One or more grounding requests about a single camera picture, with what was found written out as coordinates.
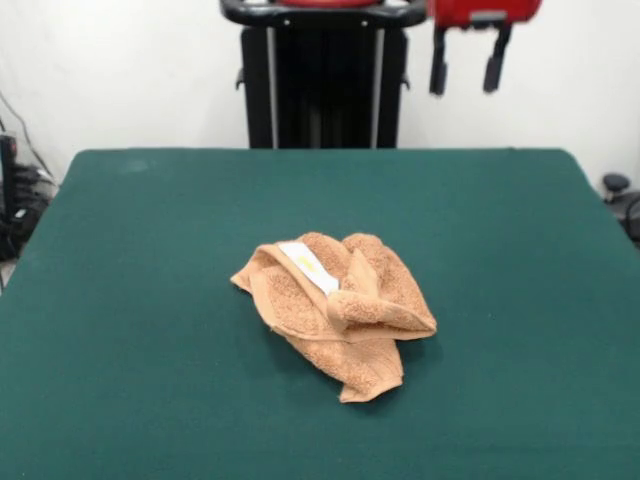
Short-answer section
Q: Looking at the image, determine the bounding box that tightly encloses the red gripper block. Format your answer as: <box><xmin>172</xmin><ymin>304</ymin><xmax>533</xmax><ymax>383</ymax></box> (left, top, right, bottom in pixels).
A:
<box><xmin>428</xmin><ymin>0</ymin><xmax>544</xmax><ymax>97</ymax></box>

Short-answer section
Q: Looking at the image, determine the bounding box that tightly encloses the tan terry towel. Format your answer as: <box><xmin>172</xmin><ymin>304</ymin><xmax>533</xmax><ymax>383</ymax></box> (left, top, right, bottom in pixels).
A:
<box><xmin>229</xmin><ymin>230</ymin><xmax>439</xmax><ymax>405</ymax></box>

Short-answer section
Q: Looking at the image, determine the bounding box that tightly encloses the black office chair base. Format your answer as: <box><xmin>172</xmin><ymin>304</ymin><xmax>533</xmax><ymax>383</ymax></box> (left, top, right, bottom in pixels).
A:
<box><xmin>601</xmin><ymin>172</ymin><xmax>640</xmax><ymax>236</ymax></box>

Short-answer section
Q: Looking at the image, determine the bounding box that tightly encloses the dark green table cloth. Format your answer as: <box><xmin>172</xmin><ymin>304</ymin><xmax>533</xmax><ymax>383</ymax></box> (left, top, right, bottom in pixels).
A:
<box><xmin>0</xmin><ymin>146</ymin><xmax>640</xmax><ymax>480</ymax></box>

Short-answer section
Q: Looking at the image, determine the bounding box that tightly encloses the black electronics box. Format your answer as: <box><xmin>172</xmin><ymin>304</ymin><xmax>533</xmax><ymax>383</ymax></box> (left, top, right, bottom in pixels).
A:
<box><xmin>0</xmin><ymin>132</ymin><xmax>36</xmax><ymax>262</ymax></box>

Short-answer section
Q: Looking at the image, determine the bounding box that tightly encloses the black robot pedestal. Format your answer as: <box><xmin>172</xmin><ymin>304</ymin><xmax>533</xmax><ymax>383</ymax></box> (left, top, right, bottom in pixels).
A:
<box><xmin>218</xmin><ymin>0</ymin><xmax>427</xmax><ymax>150</ymax></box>

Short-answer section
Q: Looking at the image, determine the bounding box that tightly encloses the grey wall cable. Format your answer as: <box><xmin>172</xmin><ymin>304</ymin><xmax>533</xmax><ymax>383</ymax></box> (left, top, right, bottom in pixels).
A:
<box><xmin>0</xmin><ymin>92</ymin><xmax>56</xmax><ymax>181</ymax></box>

